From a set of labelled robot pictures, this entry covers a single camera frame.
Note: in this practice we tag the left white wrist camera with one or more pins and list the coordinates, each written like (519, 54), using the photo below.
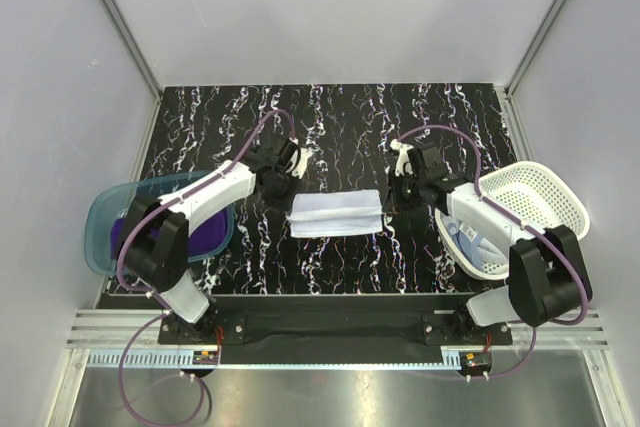
(300, 162)

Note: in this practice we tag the light blue towel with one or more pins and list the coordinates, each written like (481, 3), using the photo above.
(478, 251)

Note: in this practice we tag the purple towel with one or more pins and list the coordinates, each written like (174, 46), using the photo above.
(212, 237)

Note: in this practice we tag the white perforated laundry basket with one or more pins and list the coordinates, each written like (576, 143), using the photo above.
(536, 195)

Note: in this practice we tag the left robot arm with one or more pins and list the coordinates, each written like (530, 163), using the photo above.
(154, 240)

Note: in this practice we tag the left orange connector box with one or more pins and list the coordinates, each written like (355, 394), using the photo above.
(206, 357)

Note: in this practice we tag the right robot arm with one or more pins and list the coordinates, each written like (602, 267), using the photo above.
(547, 272)

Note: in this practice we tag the white towel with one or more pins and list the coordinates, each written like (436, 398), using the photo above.
(339, 214)

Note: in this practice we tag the orange connector box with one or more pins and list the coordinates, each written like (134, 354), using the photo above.
(476, 360)
(206, 357)

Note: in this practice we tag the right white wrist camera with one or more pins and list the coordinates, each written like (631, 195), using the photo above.
(403, 152)

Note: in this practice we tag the white slotted cable duct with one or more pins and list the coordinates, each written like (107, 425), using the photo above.
(165, 358)

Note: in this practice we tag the blue transparent plastic bin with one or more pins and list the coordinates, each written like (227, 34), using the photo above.
(106, 216)

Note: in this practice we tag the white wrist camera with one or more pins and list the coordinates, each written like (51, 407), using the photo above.
(403, 152)
(300, 162)

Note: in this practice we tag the right orange connector box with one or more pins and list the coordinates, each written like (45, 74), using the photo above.
(476, 360)

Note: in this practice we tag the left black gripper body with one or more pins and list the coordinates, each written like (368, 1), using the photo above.
(281, 194)

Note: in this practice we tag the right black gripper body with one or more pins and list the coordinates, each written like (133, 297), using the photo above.
(406, 194)

